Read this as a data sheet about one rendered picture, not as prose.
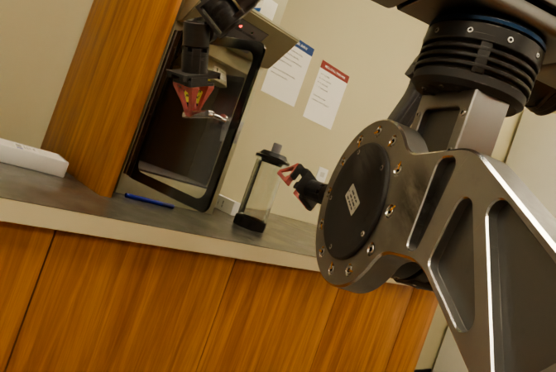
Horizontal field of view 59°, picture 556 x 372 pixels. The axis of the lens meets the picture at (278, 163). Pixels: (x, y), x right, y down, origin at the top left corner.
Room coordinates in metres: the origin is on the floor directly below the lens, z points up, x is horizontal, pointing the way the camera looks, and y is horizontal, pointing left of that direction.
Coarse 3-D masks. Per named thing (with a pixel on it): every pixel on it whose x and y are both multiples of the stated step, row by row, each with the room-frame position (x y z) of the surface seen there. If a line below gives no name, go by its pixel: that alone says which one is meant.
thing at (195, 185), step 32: (224, 64) 1.12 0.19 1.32; (256, 64) 1.06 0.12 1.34; (160, 96) 1.23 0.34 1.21; (224, 96) 1.10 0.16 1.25; (160, 128) 1.21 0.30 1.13; (192, 128) 1.14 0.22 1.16; (224, 128) 1.08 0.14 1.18; (160, 160) 1.18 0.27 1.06; (192, 160) 1.12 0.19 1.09; (224, 160) 1.06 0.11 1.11; (160, 192) 1.16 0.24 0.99; (192, 192) 1.10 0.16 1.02
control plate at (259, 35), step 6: (240, 24) 1.29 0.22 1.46; (246, 24) 1.29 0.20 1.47; (234, 30) 1.30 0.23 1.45; (240, 30) 1.30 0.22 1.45; (246, 30) 1.31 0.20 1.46; (252, 30) 1.31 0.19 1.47; (258, 30) 1.32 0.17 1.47; (240, 36) 1.32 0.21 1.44; (246, 36) 1.33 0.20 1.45; (252, 36) 1.33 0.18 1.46; (258, 36) 1.34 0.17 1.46; (264, 36) 1.34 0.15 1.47
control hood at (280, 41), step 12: (192, 0) 1.22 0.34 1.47; (180, 12) 1.25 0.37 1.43; (192, 12) 1.22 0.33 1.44; (252, 12) 1.27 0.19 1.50; (252, 24) 1.30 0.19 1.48; (264, 24) 1.31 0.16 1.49; (276, 24) 1.33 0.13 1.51; (276, 36) 1.35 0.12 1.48; (288, 36) 1.36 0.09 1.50; (276, 48) 1.39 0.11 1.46; (288, 48) 1.40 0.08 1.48; (264, 60) 1.42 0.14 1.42; (276, 60) 1.43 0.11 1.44
